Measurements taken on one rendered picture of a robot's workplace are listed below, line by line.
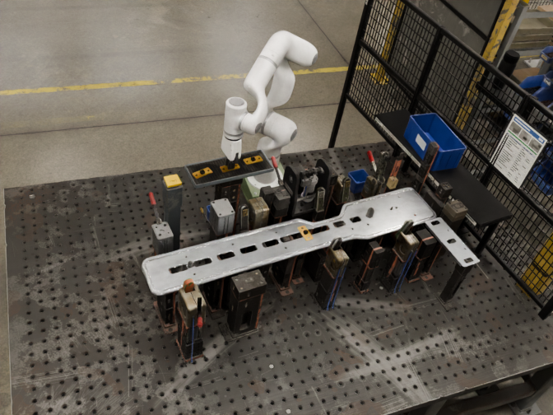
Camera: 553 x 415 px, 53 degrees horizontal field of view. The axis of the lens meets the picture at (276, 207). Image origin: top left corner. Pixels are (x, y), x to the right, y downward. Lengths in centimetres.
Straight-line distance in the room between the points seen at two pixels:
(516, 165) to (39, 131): 333
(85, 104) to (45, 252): 228
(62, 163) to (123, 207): 144
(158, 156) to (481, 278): 248
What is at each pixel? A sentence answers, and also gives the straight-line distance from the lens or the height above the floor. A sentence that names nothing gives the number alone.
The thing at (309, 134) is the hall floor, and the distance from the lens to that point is 469.
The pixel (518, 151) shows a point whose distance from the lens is 282.
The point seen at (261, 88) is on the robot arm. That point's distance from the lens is 228.
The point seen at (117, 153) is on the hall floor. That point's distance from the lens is 433.
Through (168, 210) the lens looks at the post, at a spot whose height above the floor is 101.
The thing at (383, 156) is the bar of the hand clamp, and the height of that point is 120.
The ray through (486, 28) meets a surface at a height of 111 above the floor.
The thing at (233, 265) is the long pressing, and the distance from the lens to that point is 228.
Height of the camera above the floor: 276
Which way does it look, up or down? 44 degrees down
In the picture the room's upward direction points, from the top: 11 degrees clockwise
